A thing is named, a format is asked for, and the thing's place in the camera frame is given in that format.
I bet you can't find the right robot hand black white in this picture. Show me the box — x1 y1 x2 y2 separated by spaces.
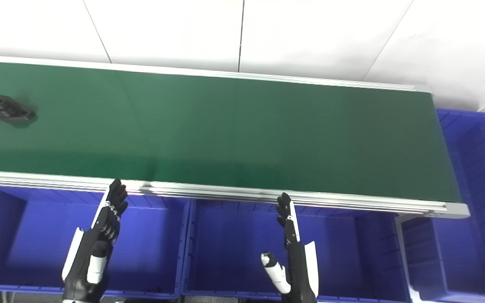
261 192 320 303

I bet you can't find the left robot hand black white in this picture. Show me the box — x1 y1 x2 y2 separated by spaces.
61 178 129 303

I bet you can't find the black flanged machine part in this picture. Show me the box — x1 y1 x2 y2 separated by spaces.
0 95 37 123

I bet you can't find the blue plastic bin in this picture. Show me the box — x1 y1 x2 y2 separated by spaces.
181 198 412 303
400 108 485 303
0 185 191 300

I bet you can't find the green conveyor belt aluminium frame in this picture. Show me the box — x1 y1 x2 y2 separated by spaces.
0 55 471 219

